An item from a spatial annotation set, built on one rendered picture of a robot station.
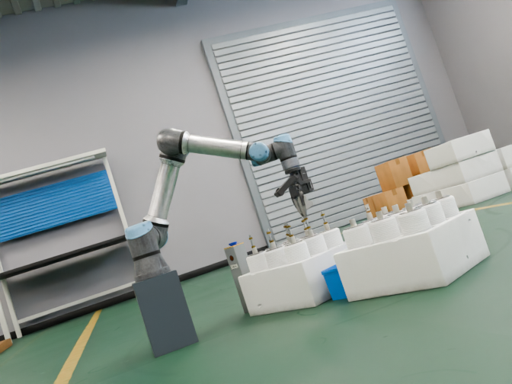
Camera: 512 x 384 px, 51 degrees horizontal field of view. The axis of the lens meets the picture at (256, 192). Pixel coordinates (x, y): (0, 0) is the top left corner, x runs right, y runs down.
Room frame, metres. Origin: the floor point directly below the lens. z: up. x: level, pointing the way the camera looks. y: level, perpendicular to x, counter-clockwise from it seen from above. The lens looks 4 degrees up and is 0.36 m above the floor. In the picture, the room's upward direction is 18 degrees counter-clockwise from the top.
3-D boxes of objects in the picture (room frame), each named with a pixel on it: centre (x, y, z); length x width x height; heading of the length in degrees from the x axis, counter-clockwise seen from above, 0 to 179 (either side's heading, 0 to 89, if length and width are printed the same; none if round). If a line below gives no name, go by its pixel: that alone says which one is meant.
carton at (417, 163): (6.00, -1.84, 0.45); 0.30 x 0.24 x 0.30; 14
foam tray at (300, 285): (2.36, -0.08, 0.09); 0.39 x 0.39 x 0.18; 45
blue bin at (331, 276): (2.18, -0.28, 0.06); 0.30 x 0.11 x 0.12; 136
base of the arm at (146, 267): (2.22, 0.51, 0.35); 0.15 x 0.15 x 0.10
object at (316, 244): (2.28, -0.16, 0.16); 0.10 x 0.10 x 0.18
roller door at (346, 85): (7.80, -1.46, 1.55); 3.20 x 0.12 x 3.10; 106
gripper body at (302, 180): (2.29, -0.19, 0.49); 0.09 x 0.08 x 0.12; 113
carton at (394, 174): (5.88, -1.50, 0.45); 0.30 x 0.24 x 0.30; 18
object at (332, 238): (2.36, -0.25, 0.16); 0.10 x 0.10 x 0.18
